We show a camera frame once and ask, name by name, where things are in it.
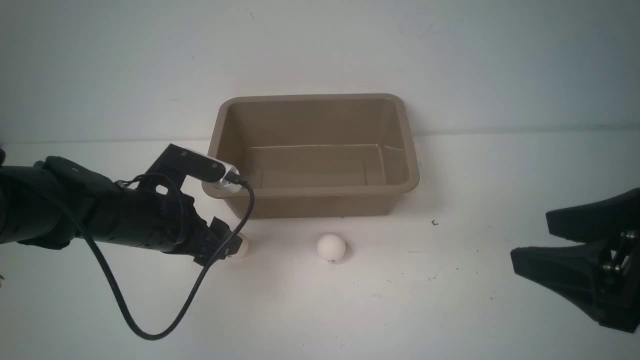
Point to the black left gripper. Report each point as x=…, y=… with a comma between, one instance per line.
x=153, y=213

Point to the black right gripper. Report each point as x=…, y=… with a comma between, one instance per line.
x=607, y=292

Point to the white ping-pong ball with logo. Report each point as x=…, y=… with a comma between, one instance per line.
x=331, y=247

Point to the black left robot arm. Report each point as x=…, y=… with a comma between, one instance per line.
x=55, y=201

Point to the tan plastic bin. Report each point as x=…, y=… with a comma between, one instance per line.
x=319, y=156

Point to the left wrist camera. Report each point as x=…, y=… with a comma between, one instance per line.
x=176, y=163

